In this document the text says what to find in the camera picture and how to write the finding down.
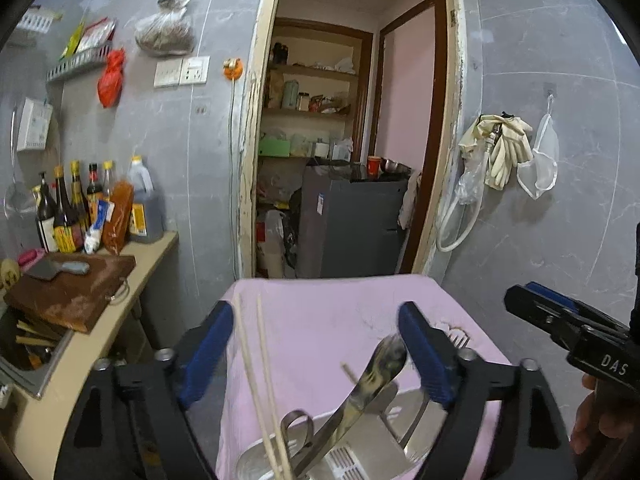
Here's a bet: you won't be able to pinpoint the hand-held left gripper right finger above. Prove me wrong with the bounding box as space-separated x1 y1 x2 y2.
397 301 577 480

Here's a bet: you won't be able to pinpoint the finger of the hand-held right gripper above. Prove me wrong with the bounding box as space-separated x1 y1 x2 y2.
525 281 597 329
504 285 587 357

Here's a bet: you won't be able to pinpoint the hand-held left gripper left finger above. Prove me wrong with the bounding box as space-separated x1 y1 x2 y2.
59 301 237 480

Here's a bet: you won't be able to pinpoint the wooden chopstick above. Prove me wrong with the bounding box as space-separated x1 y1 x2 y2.
235 294 287 480
256 294 296 480

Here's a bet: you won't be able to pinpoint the large silver spoon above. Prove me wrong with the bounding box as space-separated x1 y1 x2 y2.
290 332 410 480

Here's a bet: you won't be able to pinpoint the steel utensil holder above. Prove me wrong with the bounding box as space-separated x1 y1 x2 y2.
234 387 453 480

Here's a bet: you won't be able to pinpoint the person's right hand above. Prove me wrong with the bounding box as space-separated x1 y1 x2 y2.
570 374 603 456

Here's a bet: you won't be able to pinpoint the pink floral cloth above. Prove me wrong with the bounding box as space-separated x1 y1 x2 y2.
215 274 516 480

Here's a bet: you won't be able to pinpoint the white plastic jug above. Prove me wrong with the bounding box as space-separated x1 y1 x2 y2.
263 210 287 278

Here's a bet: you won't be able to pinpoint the white mesh filter bag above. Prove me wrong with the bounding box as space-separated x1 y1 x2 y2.
516 92 559 200

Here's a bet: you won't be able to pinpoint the clear plastic bag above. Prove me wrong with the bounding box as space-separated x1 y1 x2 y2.
456 160 487 206

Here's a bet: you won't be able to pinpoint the wooden cutting board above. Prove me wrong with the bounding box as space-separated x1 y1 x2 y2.
4 252 137 335

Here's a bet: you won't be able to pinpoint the large dark oil jug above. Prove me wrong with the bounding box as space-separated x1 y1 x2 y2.
125 155 165 245

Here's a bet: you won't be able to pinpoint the cream rubber gloves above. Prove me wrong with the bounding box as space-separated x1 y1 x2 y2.
459 114 533 191

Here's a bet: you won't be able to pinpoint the grey appliance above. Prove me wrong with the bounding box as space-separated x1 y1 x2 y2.
297 162 411 278

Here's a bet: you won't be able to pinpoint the white cloth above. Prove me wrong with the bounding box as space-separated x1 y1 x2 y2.
398 170 423 231

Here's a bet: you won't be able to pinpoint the white and blue tube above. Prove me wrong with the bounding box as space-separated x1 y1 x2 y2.
84 199 113 255

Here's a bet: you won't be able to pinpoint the orange seasoning packet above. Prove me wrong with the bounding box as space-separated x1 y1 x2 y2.
101 180 135 256

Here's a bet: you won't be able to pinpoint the steel sink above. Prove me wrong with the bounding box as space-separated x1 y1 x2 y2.
0 305 76 401

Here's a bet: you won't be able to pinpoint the dark bottle with yellow label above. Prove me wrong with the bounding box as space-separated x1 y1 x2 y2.
51 165 85 253

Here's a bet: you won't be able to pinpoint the clear bottle with yellow cap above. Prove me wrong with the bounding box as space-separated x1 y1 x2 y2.
101 160 117 201

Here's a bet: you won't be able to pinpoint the dark bottle with red label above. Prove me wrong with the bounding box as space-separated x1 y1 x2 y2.
86 162 105 211

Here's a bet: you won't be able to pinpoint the dark bottle with yellow cap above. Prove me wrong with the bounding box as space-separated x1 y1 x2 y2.
69 160 91 231

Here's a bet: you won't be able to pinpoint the dark pump bottle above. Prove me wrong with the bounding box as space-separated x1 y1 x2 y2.
32 170 60 253

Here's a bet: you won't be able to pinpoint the green box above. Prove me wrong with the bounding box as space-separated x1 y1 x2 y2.
258 136 292 158

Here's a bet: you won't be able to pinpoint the yellow round sponge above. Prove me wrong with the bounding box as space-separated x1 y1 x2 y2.
0 259 22 291

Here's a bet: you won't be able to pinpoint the red plastic bag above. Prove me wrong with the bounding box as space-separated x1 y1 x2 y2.
97 50 126 108

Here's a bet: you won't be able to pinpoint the pantry shelf unit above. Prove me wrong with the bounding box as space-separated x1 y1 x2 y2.
260 17 373 161

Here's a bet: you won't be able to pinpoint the clear bag of dried goods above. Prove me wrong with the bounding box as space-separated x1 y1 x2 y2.
134 0 196 56

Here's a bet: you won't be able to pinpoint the red and white packet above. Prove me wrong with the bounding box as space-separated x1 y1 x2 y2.
75 19 116 53

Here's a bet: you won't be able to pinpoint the yellow packet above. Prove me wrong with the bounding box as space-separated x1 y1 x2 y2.
62 22 86 58

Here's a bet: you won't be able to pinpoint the steel utensil with loop handle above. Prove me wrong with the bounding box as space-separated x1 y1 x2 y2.
279 409 316 461

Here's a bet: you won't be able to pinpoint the white hose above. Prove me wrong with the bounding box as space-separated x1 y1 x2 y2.
436 125 503 253

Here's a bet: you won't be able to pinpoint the cleaver with grey handle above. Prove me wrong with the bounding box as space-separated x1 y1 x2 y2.
25 259 92 281

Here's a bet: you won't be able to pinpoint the grey power cable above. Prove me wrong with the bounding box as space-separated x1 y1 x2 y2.
227 79 239 281

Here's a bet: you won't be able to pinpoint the wooden door frame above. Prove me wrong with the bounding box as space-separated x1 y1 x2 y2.
235 0 476 281

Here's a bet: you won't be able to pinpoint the white wall switch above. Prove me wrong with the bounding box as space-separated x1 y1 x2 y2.
154 59 182 88

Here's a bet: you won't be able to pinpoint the white wall socket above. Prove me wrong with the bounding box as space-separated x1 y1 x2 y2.
180 56 210 85

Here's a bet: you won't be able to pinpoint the white wall box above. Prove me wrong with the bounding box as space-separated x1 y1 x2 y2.
16 97 53 153

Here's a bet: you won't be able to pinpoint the grey wall shelf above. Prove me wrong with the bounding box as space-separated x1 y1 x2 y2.
46 45 112 83

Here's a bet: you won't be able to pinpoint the white wall rack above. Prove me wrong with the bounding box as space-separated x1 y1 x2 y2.
17 7 63 33

